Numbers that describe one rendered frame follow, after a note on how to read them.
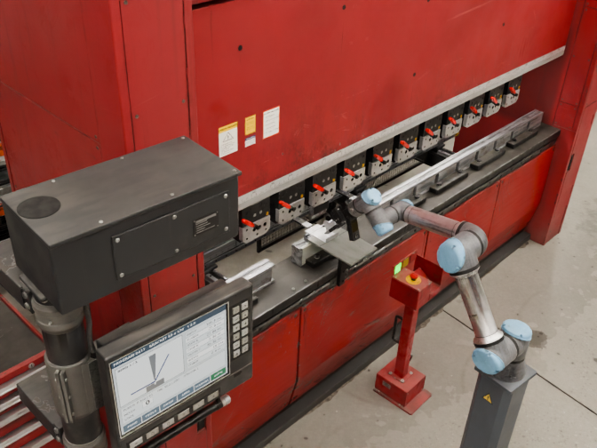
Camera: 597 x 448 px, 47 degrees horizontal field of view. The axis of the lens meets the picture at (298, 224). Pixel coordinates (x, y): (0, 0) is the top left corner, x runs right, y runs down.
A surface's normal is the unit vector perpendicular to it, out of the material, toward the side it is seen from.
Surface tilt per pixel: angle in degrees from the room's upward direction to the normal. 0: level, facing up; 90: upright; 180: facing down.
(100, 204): 0
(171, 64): 90
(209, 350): 90
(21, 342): 0
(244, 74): 90
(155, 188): 0
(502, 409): 90
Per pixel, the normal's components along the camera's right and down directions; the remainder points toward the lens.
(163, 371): 0.67, 0.43
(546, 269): 0.04, -0.83
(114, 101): -0.70, 0.37
